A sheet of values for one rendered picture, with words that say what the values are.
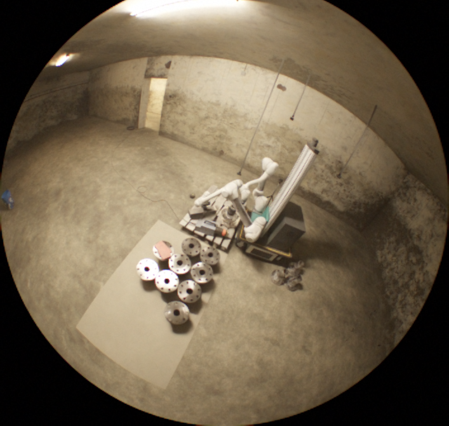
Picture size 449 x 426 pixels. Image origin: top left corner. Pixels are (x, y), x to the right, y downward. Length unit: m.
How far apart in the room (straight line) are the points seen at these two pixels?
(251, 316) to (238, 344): 0.43
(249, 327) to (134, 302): 1.44
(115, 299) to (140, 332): 0.50
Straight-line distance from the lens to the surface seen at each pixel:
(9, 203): 4.85
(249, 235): 1.77
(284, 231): 2.05
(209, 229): 2.14
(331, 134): 4.41
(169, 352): 1.97
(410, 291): 4.93
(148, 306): 1.98
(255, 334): 2.18
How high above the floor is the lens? 1.95
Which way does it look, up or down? 39 degrees down
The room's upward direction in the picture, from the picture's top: 21 degrees clockwise
